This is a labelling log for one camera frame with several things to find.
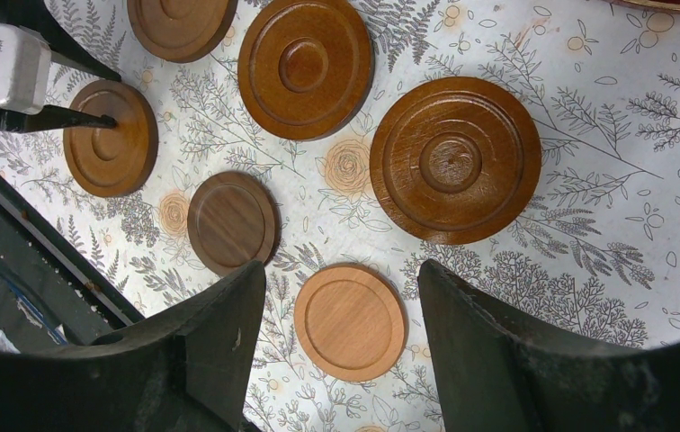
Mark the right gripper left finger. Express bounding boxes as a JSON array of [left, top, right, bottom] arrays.
[[0, 261, 266, 431]]

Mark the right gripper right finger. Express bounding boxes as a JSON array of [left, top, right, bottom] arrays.
[[417, 260, 680, 431]]

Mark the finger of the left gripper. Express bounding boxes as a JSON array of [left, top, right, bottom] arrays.
[[19, 0, 121, 82], [0, 105, 118, 133]]

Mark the brown ringed coaster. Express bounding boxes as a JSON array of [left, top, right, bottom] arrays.
[[237, 1, 374, 140], [369, 76, 542, 245], [126, 0, 238, 64], [63, 80, 158, 197]]

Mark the dark walnut coaster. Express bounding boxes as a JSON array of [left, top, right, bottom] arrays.
[[187, 171, 281, 277]]

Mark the light wood coaster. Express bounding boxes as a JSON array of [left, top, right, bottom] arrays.
[[294, 263, 407, 382]]

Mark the red round tray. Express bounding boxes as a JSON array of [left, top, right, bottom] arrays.
[[613, 0, 680, 13]]

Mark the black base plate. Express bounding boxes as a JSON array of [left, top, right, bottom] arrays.
[[0, 176, 144, 352]]

